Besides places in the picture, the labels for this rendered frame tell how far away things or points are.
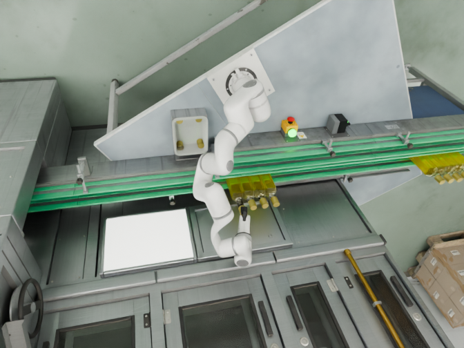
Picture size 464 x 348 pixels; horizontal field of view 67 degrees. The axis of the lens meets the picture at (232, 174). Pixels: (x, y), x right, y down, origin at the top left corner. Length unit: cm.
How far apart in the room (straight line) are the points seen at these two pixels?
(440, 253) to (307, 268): 375
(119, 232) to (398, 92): 168
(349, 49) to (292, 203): 85
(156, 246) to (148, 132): 57
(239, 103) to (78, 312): 107
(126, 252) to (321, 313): 91
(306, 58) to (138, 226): 117
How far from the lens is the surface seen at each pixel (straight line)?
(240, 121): 135
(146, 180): 181
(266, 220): 184
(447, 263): 530
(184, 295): 162
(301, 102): 194
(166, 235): 176
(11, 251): 153
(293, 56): 180
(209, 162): 133
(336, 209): 204
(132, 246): 175
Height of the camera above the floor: 228
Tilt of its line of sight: 47 degrees down
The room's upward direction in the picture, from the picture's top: 161 degrees clockwise
